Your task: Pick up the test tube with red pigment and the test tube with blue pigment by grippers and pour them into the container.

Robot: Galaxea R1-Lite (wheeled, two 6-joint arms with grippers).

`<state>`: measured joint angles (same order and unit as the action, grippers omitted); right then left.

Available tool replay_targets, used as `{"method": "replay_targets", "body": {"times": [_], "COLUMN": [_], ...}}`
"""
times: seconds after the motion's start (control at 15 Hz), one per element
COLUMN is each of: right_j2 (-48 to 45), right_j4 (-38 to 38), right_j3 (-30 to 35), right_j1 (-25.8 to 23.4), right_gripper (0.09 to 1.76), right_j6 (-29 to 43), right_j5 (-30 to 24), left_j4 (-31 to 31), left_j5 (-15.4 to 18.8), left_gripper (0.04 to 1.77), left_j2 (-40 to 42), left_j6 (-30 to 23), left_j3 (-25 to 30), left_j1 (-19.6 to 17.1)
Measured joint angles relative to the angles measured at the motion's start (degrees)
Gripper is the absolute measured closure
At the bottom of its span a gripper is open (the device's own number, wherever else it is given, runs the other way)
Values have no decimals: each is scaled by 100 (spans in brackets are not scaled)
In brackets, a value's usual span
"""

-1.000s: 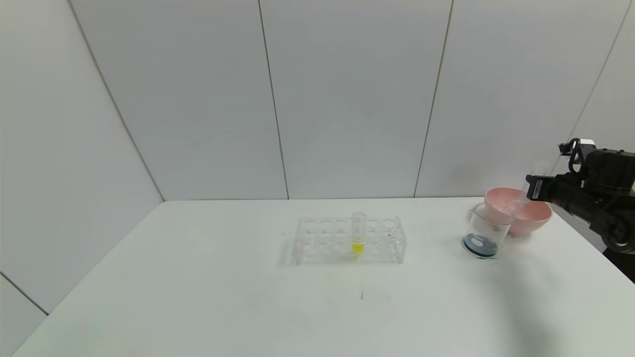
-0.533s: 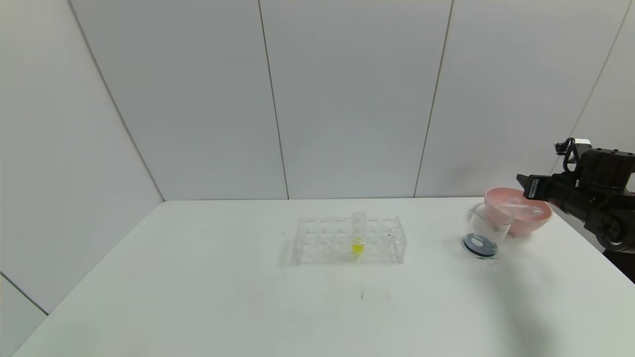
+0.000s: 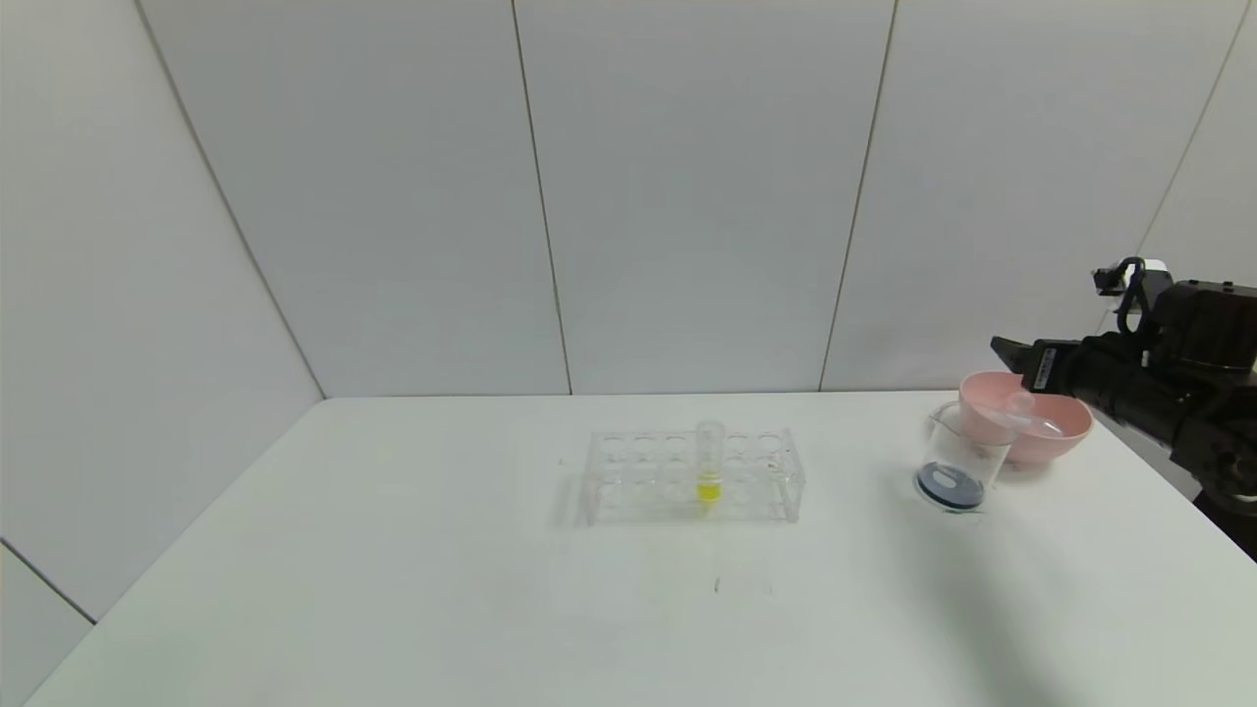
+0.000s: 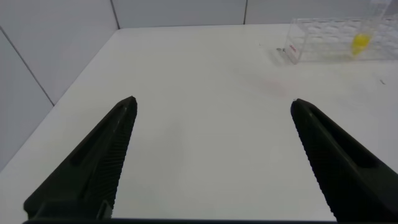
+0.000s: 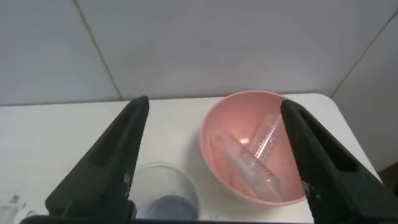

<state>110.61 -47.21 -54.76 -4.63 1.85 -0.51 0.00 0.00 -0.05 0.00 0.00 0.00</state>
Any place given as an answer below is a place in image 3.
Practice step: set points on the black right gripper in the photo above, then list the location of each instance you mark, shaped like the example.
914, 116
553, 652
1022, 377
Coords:
1047, 366

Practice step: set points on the clear plastic test tube rack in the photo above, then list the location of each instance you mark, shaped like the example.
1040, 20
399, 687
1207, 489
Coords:
648, 481

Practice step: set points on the white grey right wrist camera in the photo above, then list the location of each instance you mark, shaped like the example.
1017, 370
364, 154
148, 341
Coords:
1139, 275

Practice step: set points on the test tube with red pigment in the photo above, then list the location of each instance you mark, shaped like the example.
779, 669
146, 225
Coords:
1017, 407

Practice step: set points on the test tube with yellow pigment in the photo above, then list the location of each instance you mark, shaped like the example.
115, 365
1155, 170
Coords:
708, 486

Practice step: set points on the pink bowl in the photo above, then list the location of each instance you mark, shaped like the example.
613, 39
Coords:
1065, 432

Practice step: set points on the test tube with blue pigment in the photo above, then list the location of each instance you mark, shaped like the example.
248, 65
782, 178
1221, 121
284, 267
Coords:
1043, 425

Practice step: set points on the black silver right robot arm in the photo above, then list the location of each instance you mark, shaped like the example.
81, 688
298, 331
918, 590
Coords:
1203, 393

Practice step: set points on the clear glass beaker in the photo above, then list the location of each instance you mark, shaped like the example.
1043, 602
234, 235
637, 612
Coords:
951, 486

